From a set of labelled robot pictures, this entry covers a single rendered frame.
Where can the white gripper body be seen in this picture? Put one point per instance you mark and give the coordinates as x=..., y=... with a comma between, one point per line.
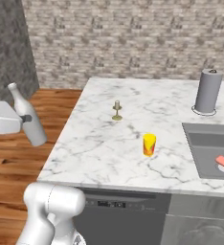
x=2, y=119

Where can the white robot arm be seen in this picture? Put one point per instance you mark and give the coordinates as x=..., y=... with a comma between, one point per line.
x=50, y=210

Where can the white liquor bottle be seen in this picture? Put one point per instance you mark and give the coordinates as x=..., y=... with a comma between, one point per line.
x=29, y=118

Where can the candle in brass holder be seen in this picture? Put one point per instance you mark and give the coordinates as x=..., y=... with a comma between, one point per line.
x=117, y=110

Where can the yellow cup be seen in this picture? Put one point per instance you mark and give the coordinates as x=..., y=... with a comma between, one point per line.
x=149, y=144

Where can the grey cabinet door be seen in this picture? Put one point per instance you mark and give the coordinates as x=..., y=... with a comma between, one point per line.
x=198, y=230

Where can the grey dishwasher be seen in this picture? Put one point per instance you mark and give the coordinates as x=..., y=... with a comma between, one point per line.
x=120, y=217

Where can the grey paper towel roll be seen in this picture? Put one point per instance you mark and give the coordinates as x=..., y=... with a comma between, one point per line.
x=208, y=92

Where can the grey sink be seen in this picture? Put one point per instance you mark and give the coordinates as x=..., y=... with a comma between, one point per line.
x=209, y=150

